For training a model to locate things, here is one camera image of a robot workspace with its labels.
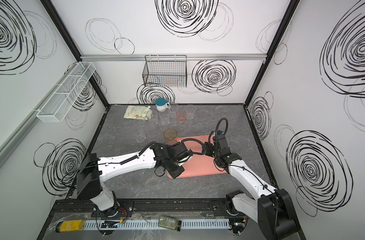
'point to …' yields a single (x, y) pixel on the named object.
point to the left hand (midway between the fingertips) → (180, 170)
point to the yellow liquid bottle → (70, 225)
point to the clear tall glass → (141, 136)
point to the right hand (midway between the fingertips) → (204, 147)
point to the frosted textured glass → (150, 128)
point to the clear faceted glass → (164, 115)
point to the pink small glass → (181, 114)
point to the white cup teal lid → (162, 104)
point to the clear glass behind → (174, 109)
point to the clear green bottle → (169, 223)
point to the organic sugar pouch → (138, 112)
